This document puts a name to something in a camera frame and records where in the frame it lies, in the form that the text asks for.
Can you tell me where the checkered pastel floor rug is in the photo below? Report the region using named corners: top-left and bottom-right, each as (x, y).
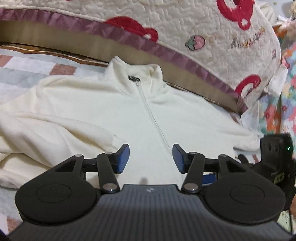
top-left (0, 45), bottom-right (260, 235)

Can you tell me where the quilted bear print bedspread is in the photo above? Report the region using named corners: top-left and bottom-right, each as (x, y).
top-left (1, 1), bottom-right (283, 112)

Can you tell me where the white fleece zip jacket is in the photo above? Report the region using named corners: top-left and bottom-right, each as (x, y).
top-left (0, 55), bottom-right (262, 190)

